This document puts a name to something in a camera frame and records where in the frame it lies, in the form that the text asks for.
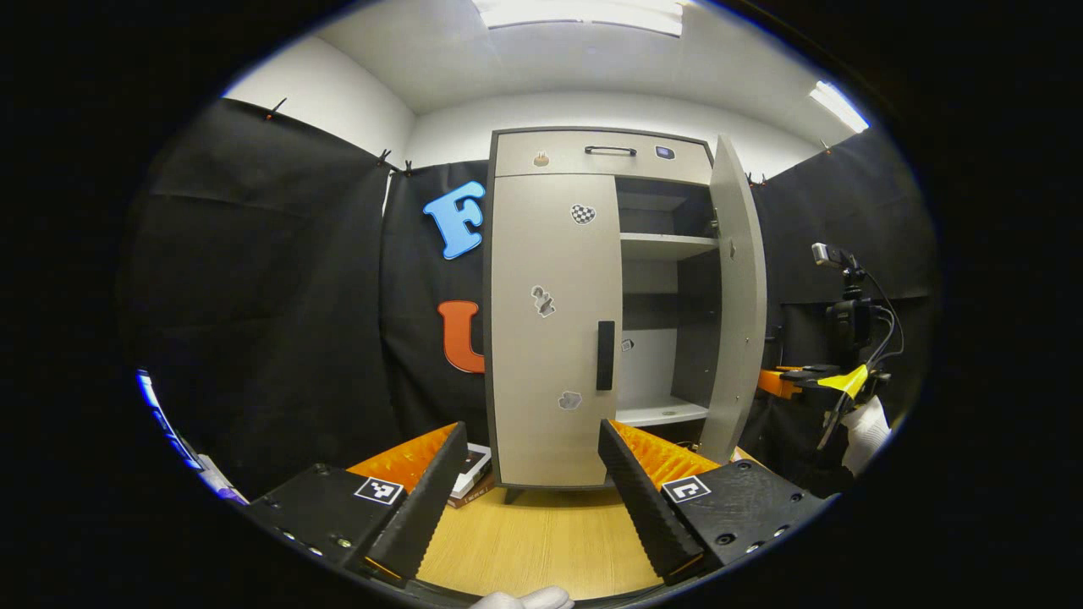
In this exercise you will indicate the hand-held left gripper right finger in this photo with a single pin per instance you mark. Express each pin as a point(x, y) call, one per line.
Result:
point(647, 507)

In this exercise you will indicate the wide ceiling light panel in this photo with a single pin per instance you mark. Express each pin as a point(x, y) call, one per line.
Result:
point(584, 13)

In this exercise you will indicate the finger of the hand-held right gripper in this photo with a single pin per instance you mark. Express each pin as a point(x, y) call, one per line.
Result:
point(812, 369)
point(804, 385)

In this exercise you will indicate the white and black printed box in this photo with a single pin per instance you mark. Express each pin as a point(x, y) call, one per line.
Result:
point(474, 469)

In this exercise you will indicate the metal door hinge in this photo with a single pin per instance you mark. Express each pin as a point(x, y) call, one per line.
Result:
point(715, 224)

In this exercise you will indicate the grey cabinet door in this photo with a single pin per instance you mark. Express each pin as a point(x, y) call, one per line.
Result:
point(541, 254)
point(736, 296)

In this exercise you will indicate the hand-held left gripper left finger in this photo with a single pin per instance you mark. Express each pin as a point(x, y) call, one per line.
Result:
point(423, 507)

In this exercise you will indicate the white cabinet floor board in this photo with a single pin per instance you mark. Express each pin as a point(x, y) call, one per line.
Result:
point(651, 414)

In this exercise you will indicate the white cabinet shelf board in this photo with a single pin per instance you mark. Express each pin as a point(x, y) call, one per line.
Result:
point(664, 245)

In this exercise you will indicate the brown flat box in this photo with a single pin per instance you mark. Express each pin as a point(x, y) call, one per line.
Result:
point(474, 500)

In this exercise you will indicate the black backdrop cloth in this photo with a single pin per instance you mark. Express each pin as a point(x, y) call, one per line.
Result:
point(254, 296)

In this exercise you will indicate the narrow ceiling light panel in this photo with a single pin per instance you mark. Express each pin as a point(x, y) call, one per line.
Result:
point(838, 106)

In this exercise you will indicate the grey cabinet drawer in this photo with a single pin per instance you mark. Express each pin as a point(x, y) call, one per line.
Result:
point(643, 169)

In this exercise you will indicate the grey double-door shoe cabinet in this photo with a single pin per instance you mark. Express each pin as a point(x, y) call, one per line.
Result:
point(694, 338)

